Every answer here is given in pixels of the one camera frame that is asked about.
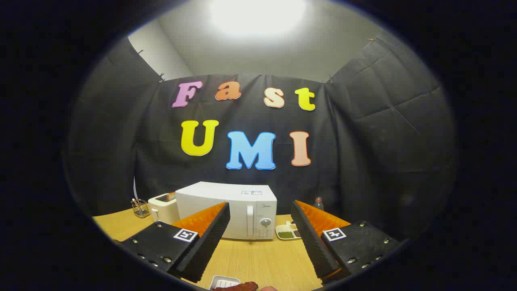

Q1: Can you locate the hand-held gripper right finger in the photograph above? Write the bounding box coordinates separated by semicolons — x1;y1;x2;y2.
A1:
291;200;401;284

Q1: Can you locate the wire mesh holder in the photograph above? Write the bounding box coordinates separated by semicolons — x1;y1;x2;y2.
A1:
131;198;150;219

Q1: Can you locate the white bread toaster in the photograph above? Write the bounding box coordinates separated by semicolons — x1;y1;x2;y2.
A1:
148;192;180;225

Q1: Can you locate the white toaster oven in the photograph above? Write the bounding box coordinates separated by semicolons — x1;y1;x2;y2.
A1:
175;181;277;240

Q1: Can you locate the small white plate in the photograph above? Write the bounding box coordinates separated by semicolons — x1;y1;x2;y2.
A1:
209;275;241;291

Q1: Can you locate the black backdrop cloth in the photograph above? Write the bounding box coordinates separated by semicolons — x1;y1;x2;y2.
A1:
65;34;459;243

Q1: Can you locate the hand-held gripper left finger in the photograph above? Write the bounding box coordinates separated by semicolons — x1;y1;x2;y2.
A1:
120;202;231;283

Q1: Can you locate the white divided dish with beans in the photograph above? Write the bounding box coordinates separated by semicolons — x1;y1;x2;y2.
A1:
275;221;303;240

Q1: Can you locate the brown meat piece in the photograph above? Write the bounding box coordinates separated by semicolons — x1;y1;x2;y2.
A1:
213;282;259;291

